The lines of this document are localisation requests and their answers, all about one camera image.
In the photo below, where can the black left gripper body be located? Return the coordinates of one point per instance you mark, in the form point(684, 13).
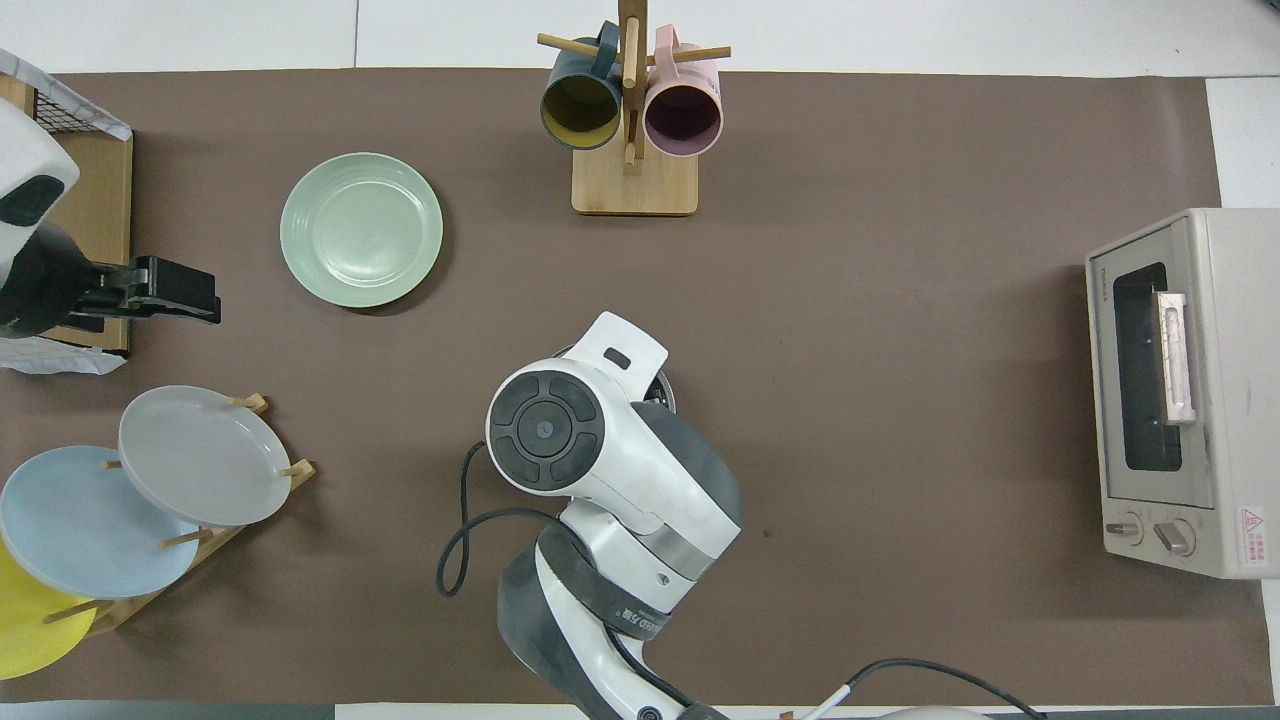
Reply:
point(40, 285)

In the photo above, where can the glass lid blue knob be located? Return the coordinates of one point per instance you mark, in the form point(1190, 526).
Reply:
point(662, 392)

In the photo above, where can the grey plate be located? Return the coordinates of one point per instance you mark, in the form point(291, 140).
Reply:
point(200, 455)

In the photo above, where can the light green plate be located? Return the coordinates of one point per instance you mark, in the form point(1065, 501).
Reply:
point(360, 230)

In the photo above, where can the light blue plate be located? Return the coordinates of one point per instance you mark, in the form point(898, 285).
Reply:
point(80, 530)

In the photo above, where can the yellow plate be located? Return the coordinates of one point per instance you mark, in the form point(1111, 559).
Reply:
point(30, 630)

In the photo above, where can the white crumpled sheet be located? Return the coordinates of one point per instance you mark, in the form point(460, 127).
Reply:
point(60, 360)

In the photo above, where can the wooden box with mesh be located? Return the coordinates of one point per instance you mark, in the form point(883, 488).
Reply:
point(105, 200)

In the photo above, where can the grey checked cloth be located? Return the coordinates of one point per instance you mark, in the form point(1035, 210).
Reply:
point(80, 110)

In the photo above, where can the wooden dish rack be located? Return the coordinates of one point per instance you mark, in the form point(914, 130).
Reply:
point(115, 612)

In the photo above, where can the dark teal mug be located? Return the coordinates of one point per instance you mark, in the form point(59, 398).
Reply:
point(580, 110)

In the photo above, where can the wooden mug tree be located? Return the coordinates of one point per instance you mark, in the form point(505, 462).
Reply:
point(635, 185)

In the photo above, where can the pink mug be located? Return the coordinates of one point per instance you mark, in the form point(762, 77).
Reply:
point(683, 115)

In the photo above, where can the brown paper table mat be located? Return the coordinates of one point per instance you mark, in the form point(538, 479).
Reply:
point(900, 300)

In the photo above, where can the beige toaster oven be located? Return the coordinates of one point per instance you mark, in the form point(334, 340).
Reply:
point(1230, 400)

